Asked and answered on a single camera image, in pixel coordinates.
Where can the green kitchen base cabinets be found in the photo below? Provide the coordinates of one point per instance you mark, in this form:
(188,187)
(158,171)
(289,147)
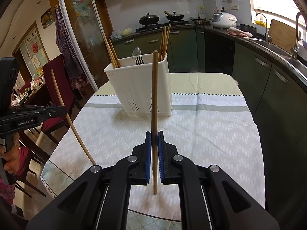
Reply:
(251,81)

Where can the wooden chair with red cushion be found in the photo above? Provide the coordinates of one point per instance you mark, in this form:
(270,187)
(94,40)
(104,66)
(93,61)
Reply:
(31,153)
(62,76)

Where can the white rice cooker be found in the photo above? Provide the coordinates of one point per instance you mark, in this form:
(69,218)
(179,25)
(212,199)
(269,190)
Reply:
(224,20)

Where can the brown wooden chopstick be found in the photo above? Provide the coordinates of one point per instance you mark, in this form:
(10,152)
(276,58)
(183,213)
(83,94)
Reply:
(164,42)
(167,40)
(115,54)
(109,51)
(162,39)

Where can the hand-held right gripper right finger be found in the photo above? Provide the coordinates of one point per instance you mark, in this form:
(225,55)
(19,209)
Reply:
(161,158)

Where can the black plastic fork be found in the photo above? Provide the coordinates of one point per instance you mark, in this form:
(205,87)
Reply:
(139,61)

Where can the cluttered side table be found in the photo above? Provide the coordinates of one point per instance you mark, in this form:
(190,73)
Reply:
(28,93)

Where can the long wooden chopstick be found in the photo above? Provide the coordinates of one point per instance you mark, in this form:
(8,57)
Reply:
(154,88)
(74,134)

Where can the wooden cutting board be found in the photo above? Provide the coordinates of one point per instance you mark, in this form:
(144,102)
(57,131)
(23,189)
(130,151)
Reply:
(283,32)

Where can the white plastic utensil holder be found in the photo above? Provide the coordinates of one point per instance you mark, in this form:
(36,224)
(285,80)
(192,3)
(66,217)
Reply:
(134,88)

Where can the framed wall picture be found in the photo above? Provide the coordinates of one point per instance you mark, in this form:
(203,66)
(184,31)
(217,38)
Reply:
(47,19)

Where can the yellow plastic item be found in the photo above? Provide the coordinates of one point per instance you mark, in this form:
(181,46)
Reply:
(260,23)

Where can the crumpled plastic bag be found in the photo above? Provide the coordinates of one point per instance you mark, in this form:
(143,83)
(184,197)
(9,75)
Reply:
(117,34)

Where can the steel kitchen faucet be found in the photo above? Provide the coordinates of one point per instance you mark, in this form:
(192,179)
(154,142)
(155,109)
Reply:
(295,50)

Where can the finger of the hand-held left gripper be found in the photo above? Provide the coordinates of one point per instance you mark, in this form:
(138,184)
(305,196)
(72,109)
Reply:
(55,114)
(28,109)

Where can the black gas stove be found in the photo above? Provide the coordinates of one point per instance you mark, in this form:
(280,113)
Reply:
(153,27)

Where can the glass sliding door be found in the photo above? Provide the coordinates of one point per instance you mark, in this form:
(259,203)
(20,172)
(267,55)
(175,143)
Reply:
(96,40)

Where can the white wall socket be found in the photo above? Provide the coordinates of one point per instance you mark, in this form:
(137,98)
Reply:
(235,6)

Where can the wall calendar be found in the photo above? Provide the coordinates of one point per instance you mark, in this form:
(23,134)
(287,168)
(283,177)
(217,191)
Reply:
(33,45)

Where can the small steel pot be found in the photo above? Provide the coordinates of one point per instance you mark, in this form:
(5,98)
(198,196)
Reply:
(199,21)

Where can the yellow food bag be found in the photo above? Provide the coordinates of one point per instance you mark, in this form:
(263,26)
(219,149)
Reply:
(126,31)

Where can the clear plastic bottle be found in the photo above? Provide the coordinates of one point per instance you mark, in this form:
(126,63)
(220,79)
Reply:
(201,12)

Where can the thin curved tap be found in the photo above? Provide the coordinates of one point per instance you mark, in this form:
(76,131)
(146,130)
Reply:
(266,28)

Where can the steel kitchen sink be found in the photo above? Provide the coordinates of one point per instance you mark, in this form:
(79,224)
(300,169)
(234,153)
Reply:
(271,46)

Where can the checked hanging apron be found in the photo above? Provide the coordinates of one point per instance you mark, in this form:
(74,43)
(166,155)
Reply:
(67,48)

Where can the black wok with lid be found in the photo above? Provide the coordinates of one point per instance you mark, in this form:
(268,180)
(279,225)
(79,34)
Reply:
(148,19)

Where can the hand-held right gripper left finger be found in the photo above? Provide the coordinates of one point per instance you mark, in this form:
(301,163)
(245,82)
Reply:
(148,158)

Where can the pink cloth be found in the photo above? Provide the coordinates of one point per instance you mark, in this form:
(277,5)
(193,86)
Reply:
(239,32)

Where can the clear plastic spoon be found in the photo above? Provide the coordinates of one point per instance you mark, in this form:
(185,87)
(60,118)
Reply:
(136,52)

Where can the person's left hand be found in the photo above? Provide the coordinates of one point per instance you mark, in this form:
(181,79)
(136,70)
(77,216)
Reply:
(12,158)

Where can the pink patterned clothing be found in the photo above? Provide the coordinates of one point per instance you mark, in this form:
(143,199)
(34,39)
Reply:
(6,191)

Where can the black cooking pot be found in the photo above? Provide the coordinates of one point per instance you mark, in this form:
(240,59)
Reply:
(248,27)

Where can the patterned white tablecloth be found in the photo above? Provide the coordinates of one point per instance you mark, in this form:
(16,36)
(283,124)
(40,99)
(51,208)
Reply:
(203,136)

